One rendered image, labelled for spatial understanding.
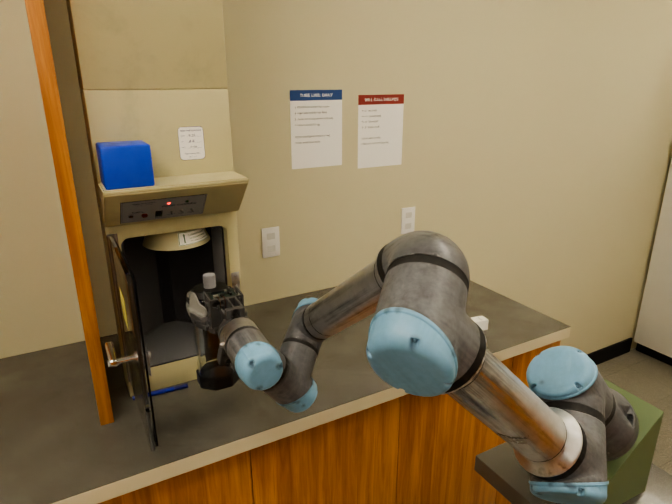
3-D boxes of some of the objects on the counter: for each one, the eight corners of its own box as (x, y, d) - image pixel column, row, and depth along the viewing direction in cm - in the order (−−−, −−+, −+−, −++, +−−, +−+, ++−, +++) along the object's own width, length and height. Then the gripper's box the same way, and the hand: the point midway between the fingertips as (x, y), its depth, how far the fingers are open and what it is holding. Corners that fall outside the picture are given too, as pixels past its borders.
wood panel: (85, 340, 163) (-11, -196, 118) (95, 338, 165) (4, -193, 120) (100, 426, 123) (-37, -341, 78) (114, 422, 124) (-13, -333, 79)
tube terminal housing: (117, 355, 154) (75, 88, 130) (221, 330, 169) (201, 87, 145) (129, 397, 134) (82, 90, 109) (247, 365, 148) (228, 88, 124)
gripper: (274, 302, 102) (242, 267, 119) (194, 318, 95) (172, 279, 112) (276, 340, 104) (244, 300, 122) (198, 358, 97) (176, 314, 115)
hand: (211, 302), depth 117 cm, fingers closed on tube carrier, 10 cm apart
